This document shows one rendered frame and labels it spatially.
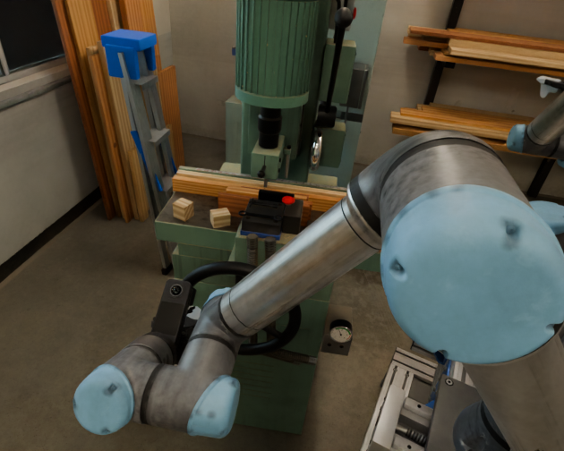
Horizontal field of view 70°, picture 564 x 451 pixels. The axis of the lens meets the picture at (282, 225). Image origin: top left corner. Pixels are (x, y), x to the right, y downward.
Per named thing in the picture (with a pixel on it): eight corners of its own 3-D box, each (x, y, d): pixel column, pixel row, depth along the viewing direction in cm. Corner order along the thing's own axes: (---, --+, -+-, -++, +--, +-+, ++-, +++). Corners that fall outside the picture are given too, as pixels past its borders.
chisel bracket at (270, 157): (250, 182, 105) (251, 152, 100) (259, 159, 116) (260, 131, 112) (277, 186, 105) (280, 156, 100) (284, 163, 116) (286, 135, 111)
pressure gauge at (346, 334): (326, 344, 110) (330, 325, 106) (327, 334, 113) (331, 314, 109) (349, 348, 110) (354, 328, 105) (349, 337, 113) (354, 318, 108)
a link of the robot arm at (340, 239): (438, 77, 42) (191, 293, 68) (457, 110, 33) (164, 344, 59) (502, 149, 46) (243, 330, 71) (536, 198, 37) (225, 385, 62)
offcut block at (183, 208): (193, 215, 105) (193, 201, 103) (184, 222, 103) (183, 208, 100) (183, 210, 107) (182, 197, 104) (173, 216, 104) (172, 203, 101)
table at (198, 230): (140, 262, 97) (136, 242, 94) (181, 199, 122) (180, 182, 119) (389, 300, 94) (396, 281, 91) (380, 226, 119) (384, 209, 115)
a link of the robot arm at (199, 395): (248, 344, 55) (172, 330, 57) (225, 421, 46) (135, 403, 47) (247, 378, 60) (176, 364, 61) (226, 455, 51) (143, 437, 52)
